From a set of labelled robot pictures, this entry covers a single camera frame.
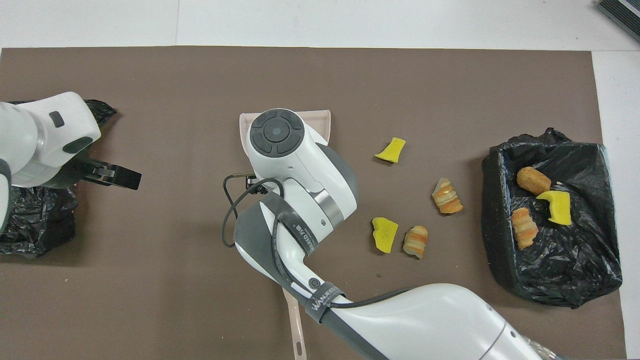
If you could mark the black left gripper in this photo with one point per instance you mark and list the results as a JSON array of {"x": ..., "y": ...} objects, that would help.
[{"x": 77, "y": 172}]

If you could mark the beige plastic dustpan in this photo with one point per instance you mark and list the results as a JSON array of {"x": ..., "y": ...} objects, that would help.
[{"x": 320, "y": 122}]

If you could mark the yellow sponge piece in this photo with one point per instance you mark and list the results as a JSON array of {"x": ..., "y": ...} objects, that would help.
[
  {"x": 560, "y": 207},
  {"x": 385, "y": 235},
  {"x": 392, "y": 151}
]

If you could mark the small striped croissant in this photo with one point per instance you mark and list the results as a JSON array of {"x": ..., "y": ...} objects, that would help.
[{"x": 416, "y": 241}]

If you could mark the striped croissant with pale end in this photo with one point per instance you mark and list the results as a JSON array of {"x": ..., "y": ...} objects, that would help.
[{"x": 446, "y": 198}]

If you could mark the orange striped pastry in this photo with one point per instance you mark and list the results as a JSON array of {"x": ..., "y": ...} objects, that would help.
[{"x": 524, "y": 227}]

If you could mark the brown fried nugget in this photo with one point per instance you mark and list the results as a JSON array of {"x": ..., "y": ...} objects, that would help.
[{"x": 532, "y": 181}]

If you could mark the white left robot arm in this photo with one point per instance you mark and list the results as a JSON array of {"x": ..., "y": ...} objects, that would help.
[{"x": 35, "y": 140}]

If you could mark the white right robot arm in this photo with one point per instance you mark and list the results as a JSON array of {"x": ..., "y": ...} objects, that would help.
[{"x": 300, "y": 165}]

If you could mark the black trash bag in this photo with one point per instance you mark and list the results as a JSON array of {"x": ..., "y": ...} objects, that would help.
[
  {"x": 35, "y": 220},
  {"x": 565, "y": 270}
]

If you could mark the brown table mat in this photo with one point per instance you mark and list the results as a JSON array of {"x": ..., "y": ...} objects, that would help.
[{"x": 450, "y": 90}]

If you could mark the dark grey ribbed object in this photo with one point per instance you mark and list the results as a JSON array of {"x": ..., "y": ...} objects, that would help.
[{"x": 622, "y": 12}]

